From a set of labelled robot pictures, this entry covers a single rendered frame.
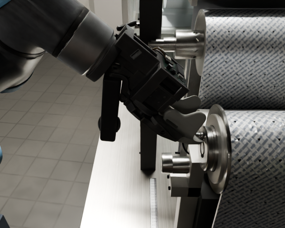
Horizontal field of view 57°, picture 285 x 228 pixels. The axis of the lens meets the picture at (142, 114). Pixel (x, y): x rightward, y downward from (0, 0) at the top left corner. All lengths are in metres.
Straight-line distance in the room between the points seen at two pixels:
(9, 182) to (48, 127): 0.66
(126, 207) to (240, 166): 0.46
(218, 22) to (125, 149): 0.56
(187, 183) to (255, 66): 0.28
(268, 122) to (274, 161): 0.06
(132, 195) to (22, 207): 1.33
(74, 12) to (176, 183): 0.37
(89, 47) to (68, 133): 2.21
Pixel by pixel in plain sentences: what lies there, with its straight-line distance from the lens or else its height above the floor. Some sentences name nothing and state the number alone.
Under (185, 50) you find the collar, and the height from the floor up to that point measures 1.33.
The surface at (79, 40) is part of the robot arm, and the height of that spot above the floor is 1.44.
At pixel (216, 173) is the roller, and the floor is 1.24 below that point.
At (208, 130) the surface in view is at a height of 1.29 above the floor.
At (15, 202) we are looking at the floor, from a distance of 2.11.
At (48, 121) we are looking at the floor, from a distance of 2.74.
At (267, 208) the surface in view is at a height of 1.17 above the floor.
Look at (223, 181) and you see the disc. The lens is 0.42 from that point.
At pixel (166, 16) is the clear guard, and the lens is 1.35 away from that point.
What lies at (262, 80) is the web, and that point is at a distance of 0.63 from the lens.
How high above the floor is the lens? 1.55
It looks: 35 degrees down
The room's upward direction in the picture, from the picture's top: straight up
